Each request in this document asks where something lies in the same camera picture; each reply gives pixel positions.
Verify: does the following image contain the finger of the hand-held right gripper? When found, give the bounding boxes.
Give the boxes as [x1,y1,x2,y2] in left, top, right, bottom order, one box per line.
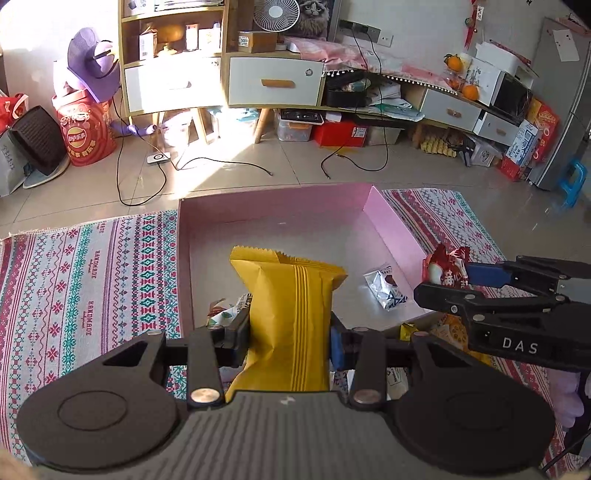
[413,282,572,322]
[464,255,591,297]

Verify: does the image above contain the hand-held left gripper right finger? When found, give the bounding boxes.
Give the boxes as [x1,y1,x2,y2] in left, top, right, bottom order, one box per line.
[329,313,493,411]

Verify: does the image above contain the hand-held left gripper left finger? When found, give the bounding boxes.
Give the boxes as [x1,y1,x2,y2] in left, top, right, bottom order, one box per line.
[99,307,252,409]

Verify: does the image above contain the red white snack packet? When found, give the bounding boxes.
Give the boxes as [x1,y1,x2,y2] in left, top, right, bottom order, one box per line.
[422,244,472,291]

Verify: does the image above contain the yellow chip packet blue label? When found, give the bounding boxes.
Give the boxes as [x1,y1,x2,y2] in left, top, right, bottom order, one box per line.
[399,322,431,342]

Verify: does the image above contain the yellow striped snack packet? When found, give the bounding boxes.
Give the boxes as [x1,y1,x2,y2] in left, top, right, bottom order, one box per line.
[224,246,348,403]

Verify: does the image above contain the pink cardboard box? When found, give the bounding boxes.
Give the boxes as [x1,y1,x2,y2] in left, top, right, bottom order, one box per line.
[177,183,440,340]

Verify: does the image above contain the white green snack packet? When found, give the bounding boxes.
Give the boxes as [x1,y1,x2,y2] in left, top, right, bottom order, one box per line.
[206,292,253,329]

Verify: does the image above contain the white orange biscuit packet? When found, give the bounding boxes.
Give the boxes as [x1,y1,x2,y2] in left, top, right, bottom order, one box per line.
[429,313,495,365]

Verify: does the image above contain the small silver snack packet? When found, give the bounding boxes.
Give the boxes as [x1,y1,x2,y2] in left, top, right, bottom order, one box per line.
[363,265,410,313]

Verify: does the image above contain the blue plastic stool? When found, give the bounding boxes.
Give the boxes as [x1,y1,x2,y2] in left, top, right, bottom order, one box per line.
[556,158,588,209]

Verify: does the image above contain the yellow egg carton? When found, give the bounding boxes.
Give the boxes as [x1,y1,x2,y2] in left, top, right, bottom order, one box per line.
[419,135,463,161]

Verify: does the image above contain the red white printed carton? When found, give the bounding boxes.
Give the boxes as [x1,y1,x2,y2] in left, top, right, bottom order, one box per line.
[498,98,562,182]

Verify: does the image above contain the white console drawer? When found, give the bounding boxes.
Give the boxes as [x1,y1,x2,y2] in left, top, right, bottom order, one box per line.
[475,113,523,147]
[419,87,486,136]

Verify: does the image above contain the patterned woven tablecloth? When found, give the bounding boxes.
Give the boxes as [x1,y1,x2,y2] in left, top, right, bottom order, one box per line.
[0,186,591,480]

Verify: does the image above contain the white microwave oven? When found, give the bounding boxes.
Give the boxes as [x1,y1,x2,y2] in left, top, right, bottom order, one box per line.
[488,68,535,124]

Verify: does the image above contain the grey refrigerator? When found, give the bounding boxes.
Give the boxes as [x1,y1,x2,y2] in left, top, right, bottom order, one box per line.
[530,17,591,193]

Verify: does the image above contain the red cardboard box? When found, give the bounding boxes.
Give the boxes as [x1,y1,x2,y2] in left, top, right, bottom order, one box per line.
[311,120,371,149]

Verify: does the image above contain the white flat box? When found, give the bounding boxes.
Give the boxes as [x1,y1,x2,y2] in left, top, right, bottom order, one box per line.
[475,40,540,78]

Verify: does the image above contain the clear storage bin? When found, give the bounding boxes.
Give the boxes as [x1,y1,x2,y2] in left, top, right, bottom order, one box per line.
[276,110,327,145]

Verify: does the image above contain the black storage box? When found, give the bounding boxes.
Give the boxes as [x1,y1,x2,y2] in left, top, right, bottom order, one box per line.
[325,76,371,109]

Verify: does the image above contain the purple plastic toy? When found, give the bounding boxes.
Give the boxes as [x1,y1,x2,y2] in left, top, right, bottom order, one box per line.
[110,120,158,138]

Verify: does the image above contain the pink tasselled cloth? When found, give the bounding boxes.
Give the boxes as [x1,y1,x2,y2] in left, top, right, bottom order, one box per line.
[287,36,463,97]

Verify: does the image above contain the red snack barrel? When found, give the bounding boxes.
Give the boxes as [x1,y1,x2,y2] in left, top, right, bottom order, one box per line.
[51,89,118,168]

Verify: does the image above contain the white cabinet drawer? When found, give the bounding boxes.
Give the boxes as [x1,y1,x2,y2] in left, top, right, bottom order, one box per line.
[124,57,228,114]

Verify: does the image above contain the black woven bag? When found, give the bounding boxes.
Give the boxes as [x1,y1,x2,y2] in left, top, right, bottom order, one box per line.
[8,105,68,177]

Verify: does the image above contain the white shopping bag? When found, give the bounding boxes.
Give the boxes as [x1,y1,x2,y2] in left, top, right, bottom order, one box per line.
[0,131,29,198]

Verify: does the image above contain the small brown cardboard box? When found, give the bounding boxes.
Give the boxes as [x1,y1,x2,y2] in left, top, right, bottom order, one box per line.
[237,30,279,55]

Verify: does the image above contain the cat picture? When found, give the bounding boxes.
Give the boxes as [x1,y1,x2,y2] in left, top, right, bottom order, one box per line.
[295,0,334,40]

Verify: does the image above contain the purple sun hat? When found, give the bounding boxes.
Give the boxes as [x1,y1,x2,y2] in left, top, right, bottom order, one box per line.
[66,27,123,104]

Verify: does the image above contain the wooden shelf cabinet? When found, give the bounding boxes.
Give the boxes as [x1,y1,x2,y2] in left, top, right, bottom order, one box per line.
[117,0,232,147]

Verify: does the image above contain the red shopping bag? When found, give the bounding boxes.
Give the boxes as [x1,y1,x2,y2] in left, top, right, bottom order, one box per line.
[0,93,30,136]

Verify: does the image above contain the white desk fan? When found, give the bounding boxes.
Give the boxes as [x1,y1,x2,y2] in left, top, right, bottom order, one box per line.
[252,0,302,34]

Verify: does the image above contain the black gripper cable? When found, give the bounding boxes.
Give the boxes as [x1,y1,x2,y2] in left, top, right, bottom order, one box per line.
[539,376,591,472]

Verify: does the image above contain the black floor cable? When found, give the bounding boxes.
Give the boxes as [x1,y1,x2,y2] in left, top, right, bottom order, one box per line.
[320,21,389,181]
[110,99,274,207]

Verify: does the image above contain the white drawer orange handle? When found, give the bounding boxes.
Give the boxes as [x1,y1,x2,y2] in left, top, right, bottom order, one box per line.
[228,56,325,109]

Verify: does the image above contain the wall power socket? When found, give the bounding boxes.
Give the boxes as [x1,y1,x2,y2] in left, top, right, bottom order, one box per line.
[338,19,395,48]

